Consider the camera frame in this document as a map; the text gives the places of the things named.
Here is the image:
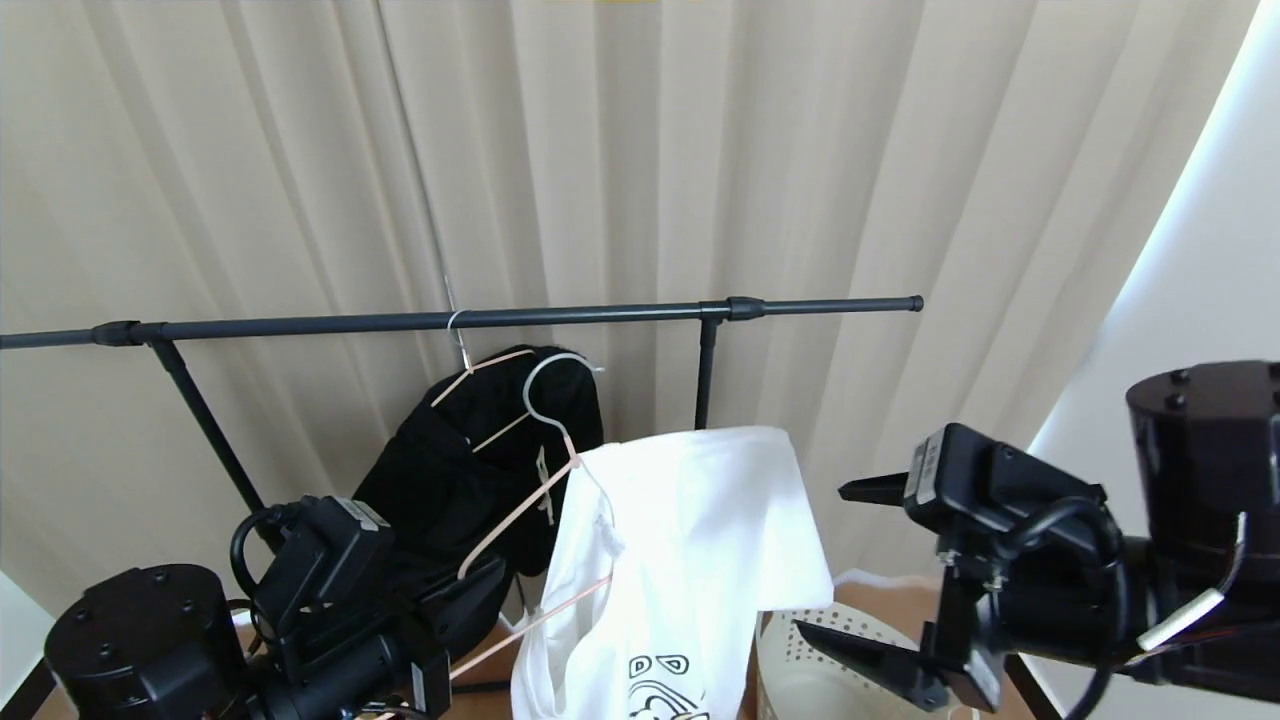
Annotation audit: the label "white laundry basket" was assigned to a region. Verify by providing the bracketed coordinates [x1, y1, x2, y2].
[755, 605, 986, 720]

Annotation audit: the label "black clothes rack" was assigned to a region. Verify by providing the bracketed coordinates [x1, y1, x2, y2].
[0, 295, 924, 693]

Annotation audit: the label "white garment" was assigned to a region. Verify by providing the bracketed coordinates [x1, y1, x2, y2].
[510, 425, 836, 720]

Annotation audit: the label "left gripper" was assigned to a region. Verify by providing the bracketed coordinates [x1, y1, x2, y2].
[248, 618, 453, 720]

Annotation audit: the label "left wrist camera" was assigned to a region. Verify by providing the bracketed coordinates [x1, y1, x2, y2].
[253, 497, 397, 643]

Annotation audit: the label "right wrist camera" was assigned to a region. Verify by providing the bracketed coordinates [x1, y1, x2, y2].
[903, 423, 1127, 593]

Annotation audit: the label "beige curtain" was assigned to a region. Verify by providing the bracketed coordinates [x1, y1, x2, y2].
[0, 0, 1261, 621]

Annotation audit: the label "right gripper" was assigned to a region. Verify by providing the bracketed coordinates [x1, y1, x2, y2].
[792, 472, 1153, 715]

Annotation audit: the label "pink clothes hanger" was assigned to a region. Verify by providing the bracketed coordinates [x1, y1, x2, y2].
[448, 352, 615, 683]
[430, 310, 538, 454]

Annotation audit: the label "black shorts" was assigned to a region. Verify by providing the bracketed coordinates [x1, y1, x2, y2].
[352, 345, 606, 611]

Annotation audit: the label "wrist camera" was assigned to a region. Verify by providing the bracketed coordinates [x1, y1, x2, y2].
[253, 497, 397, 643]
[903, 423, 1127, 593]

